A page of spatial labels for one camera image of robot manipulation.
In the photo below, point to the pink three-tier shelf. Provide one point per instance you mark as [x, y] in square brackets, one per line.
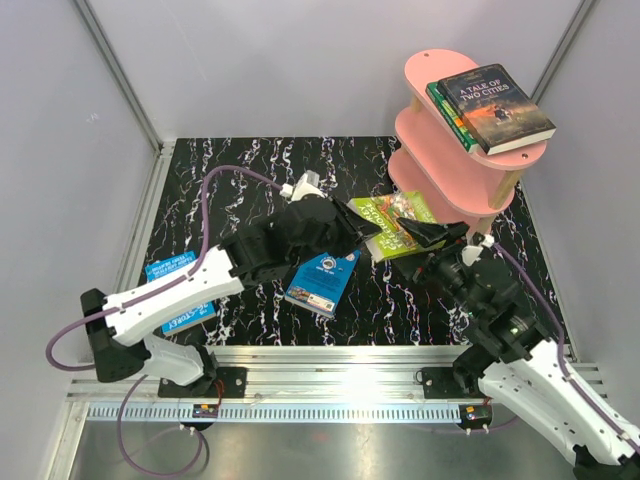
[456, 185]

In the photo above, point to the slotted cable duct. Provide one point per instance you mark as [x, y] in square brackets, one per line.
[276, 413]

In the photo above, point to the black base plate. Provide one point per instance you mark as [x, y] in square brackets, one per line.
[438, 383]
[230, 382]

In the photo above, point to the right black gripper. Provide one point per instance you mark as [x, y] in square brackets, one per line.
[428, 234]

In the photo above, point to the green 104-storey treehouse book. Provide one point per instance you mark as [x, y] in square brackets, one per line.
[452, 119]

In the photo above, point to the blue 26-storey treehouse book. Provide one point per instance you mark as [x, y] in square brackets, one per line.
[188, 318]

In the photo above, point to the dark Tale of Two Cities book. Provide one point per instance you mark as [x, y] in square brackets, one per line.
[495, 110]

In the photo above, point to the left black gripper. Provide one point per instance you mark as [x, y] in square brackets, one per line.
[354, 229]

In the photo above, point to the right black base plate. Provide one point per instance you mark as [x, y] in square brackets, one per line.
[438, 383]

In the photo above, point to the lime 65-storey treehouse book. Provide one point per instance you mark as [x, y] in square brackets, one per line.
[384, 211]

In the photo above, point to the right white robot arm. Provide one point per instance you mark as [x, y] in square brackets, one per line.
[514, 358]

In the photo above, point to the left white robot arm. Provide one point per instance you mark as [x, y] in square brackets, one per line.
[121, 329]

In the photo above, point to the black marble pattern mat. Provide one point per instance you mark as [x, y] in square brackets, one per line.
[378, 307]

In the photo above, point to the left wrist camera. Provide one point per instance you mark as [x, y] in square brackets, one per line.
[308, 184]

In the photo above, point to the blue paperback book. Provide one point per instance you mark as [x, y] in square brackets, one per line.
[318, 285]

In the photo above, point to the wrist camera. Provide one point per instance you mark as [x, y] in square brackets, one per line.
[308, 184]
[476, 244]

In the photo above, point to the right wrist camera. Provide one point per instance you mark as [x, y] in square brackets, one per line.
[476, 244]

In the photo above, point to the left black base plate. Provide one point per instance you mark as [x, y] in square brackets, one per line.
[230, 382]

